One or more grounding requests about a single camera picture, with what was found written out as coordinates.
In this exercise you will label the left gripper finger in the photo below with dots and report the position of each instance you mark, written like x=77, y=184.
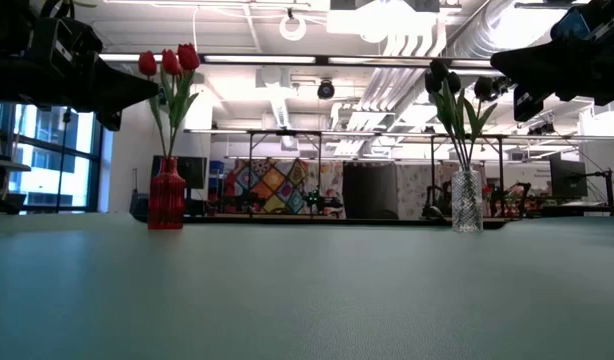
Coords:
x=124, y=87

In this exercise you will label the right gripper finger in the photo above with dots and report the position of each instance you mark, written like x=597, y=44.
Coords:
x=532, y=65

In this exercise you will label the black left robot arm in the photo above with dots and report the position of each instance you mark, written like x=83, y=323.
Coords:
x=7, y=60

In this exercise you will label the dark background robot arm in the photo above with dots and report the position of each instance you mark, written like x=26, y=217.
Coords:
x=429, y=202

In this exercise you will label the small background robot arm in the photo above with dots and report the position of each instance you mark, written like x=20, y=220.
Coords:
x=314, y=199

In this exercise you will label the black monitor on arm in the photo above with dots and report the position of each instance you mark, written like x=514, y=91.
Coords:
x=567, y=179

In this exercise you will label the red ribbed vase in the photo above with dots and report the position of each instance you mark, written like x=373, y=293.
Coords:
x=167, y=200

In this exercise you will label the clear cut-glass vase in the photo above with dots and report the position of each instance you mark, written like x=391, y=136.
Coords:
x=467, y=205

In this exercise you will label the large room window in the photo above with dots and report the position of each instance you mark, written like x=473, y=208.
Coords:
x=47, y=150

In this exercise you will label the black tripod stand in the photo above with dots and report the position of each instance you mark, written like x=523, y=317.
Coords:
x=63, y=160

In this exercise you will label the grey side desk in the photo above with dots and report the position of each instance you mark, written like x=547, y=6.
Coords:
x=7, y=163

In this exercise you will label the black background monitor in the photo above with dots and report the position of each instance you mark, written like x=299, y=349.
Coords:
x=196, y=172

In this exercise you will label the blue storage bins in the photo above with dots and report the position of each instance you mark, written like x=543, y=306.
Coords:
x=217, y=172

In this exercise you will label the long ceiling light bar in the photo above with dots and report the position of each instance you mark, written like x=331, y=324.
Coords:
x=262, y=59

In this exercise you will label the white patterned hanging cloth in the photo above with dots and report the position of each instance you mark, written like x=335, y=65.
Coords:
x=412, y=190

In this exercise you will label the colourful patchwork quilt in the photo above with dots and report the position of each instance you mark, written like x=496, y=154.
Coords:
x=274, y=187

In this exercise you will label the black hanging curtain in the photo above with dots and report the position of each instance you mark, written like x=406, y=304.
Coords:
x=369, y=190

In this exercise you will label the floral hanging cloth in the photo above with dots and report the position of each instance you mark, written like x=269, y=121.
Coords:
x=332, y=180

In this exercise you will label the silver ventilation duct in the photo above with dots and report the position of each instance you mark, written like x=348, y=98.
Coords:
x=467, y=35

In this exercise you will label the black ceiling camera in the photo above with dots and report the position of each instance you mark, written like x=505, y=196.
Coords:
x=326, y=90

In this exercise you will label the black aluminium table frame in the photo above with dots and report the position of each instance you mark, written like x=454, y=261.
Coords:
x=387, y=220

